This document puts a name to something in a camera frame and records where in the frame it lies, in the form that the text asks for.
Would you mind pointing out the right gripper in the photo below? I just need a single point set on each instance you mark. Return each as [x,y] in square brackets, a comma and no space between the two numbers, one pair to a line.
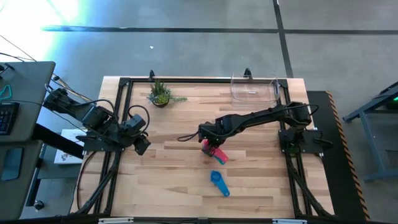
[213,132]

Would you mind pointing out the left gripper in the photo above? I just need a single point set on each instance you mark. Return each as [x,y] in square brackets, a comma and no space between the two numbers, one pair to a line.
[141,146]

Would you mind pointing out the pink measuring cup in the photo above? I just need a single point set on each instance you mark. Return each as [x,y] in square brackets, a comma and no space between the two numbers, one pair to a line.
[221,154]

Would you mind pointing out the blue measuring cup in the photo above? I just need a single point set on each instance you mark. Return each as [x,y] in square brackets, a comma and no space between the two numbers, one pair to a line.
[216,177]

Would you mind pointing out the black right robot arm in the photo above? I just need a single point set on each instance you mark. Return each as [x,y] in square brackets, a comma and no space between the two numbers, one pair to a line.
[258,117]

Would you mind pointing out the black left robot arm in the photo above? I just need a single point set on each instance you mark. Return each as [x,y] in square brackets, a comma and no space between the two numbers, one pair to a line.
[96,119]

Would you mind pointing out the clear plastic basket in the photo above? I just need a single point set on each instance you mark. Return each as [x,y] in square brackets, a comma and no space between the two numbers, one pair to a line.
[255,93]

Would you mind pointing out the small potted succulent plant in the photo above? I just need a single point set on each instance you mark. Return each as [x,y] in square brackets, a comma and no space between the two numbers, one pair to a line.
[161,98]

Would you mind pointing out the black table clamp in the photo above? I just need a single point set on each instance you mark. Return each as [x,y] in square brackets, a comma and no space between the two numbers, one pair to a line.
[151,75]
[247,73]

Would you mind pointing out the white printed box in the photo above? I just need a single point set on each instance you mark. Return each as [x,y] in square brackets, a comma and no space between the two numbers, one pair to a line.
[65,158]

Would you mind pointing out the black diagonal support beam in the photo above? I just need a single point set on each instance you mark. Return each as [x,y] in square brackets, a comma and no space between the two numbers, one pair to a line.
[56,141]

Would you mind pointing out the black caster wheel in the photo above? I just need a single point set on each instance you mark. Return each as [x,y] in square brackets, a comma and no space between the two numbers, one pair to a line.
[38,205]

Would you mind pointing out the black hazard-striped floor mat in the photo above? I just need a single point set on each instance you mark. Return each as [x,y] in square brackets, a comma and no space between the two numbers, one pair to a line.
[335,186]

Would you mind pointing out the dark mouse pad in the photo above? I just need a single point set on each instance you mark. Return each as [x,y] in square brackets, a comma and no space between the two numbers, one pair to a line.
[12,165]

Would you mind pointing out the grey side desk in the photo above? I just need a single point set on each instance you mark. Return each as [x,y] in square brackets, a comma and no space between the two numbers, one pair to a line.
[28,77]

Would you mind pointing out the black keyboard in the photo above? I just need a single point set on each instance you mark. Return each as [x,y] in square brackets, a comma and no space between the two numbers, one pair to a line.
[7,119]

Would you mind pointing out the teal carabiner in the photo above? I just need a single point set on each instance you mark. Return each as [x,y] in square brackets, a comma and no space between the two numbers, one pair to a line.
[10,93]

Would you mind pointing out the blue-grey metal stand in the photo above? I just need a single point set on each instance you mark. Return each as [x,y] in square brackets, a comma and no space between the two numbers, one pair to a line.
[367,140]

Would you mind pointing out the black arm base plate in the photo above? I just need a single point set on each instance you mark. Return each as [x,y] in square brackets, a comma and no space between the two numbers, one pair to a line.
[99,147]
[306,148]

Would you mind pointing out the black aluminium table frame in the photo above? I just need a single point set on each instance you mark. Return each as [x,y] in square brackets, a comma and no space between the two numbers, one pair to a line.
[202,80]

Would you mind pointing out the white metal bracket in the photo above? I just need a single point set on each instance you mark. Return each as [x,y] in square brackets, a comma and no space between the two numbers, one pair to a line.
[115,220]
[289,221]

